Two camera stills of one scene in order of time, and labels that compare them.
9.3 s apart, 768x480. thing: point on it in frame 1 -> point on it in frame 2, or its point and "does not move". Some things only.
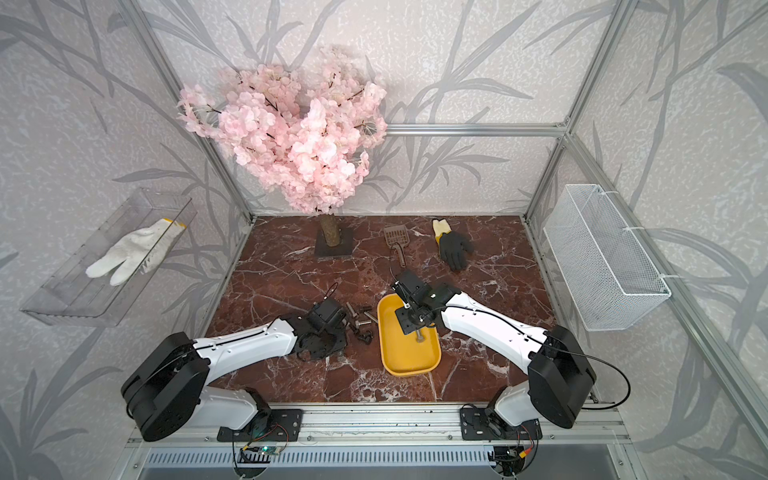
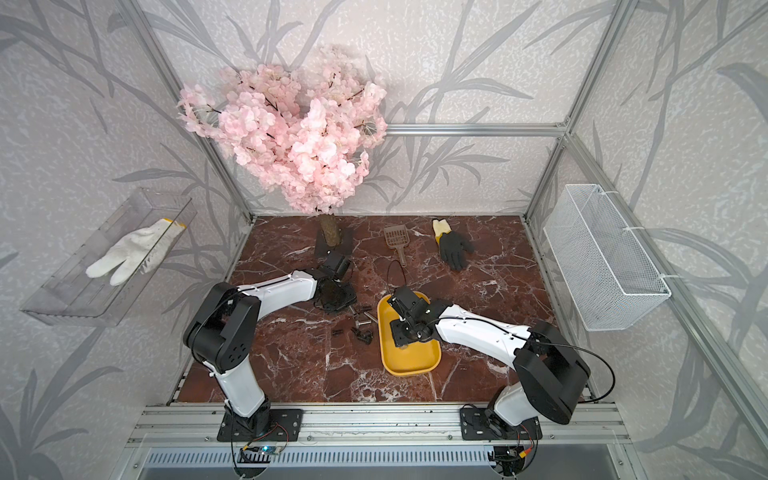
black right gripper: (404, 324) -> (397, 338)
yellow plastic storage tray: (402, 354) does not move
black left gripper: (342, 343) -> (351, 299)
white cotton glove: (141, 253) does not move
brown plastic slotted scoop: (397, 237) does not move
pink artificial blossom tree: (309, 136) does not move
